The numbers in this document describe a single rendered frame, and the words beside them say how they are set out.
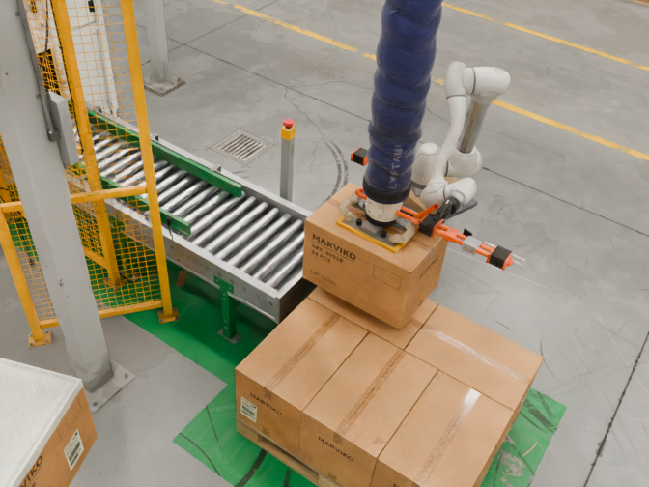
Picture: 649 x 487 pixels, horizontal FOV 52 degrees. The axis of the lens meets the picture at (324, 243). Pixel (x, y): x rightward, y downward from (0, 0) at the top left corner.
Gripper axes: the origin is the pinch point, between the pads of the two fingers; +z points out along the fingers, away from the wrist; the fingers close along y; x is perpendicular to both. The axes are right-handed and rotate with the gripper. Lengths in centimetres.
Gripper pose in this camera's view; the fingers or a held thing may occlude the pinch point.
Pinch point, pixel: (433, 225)
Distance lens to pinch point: 309.5
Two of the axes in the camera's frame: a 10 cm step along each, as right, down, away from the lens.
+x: -8.2, -4.2, 3.8
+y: -0.7, 7.4, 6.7
